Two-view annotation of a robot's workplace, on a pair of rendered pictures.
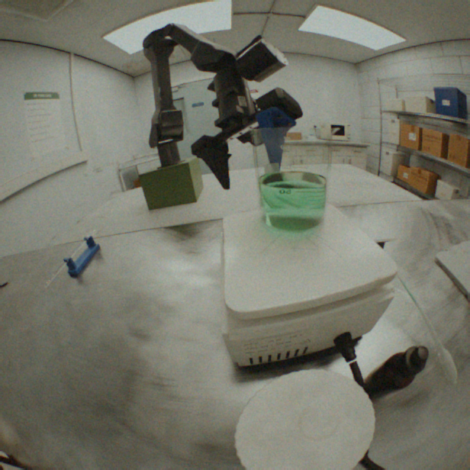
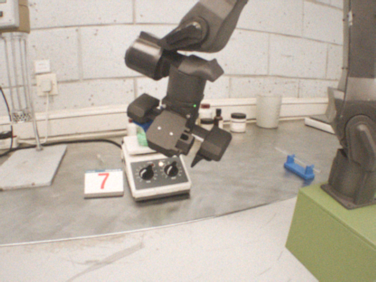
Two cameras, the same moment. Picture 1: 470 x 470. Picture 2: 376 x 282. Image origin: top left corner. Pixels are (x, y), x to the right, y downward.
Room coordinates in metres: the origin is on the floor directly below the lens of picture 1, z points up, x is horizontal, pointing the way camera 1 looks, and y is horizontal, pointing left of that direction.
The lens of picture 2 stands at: (0.68, -0.16, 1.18)
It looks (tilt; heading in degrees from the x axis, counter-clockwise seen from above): 18 degrees down; 159
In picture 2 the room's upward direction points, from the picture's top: straight up
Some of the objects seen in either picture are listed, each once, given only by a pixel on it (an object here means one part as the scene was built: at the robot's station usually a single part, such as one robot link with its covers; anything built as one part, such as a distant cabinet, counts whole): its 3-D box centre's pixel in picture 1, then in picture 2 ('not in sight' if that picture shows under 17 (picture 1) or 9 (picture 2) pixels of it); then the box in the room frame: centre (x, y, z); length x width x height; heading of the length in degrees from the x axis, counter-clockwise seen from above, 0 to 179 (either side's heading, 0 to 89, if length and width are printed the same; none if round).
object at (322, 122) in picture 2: not in sight; (333, 124); (-0.02, 0.88, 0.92); 0.26 x 0.19 x 0.05; 1
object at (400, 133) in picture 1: (427, 156); not in sight; (1.27, -2.26, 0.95); 1.43 x 0.41 x 1.90; 177
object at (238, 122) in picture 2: not in sight; (238, 122); (-0.16, 0.39, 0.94); 0.07 x 0.07 x 0.07
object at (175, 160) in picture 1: (169, 154); (353, 175); (0.52, 0.15, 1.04); 0.07 x 0.07 x 0.06; 79
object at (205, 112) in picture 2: not in sight; (205, 116); (-0.23, 0.26, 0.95); 0.06 x 0.06 x 0.11
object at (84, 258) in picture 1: (81, 253); (299, 165); (0.26, 0.33, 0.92); 0.10 x 0.03 x 0.04; 177
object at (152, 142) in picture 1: (166, 133); (362, 136); (0.53, 0.14, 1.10); 0.09 x 0.07 x 0.06; 135
